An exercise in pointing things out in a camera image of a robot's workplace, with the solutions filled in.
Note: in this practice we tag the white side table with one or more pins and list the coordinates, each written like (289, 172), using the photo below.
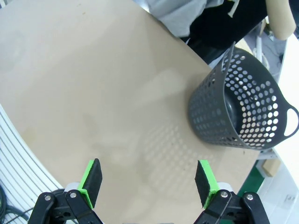
(292, 77)

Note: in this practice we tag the person in black shirt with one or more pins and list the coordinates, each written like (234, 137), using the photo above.
(215, 23)

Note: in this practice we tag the person's left forearm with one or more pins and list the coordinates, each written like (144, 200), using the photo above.
(280, 18)

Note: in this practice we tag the brown cardboard box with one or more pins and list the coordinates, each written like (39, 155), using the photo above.
(271, 168)

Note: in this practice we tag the dark grey perforated basket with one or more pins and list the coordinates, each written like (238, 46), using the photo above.
(210, 98)

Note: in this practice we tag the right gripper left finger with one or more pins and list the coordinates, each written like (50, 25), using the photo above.
(91, 182)

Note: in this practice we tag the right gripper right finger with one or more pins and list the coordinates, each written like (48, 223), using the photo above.
(203, 184)

